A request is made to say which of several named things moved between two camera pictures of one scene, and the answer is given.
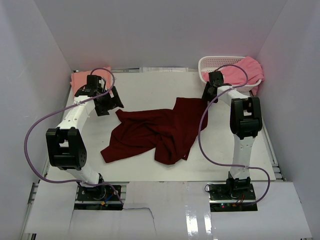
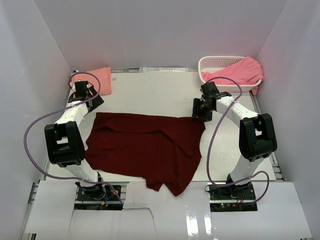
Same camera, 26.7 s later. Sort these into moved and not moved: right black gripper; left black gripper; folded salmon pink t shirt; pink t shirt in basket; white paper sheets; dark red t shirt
Moved: dark red t shirt; left black gripper; right black gripper
Not moved: white paper sheets; pink t shirt in basket; folded salmon pink t shirt
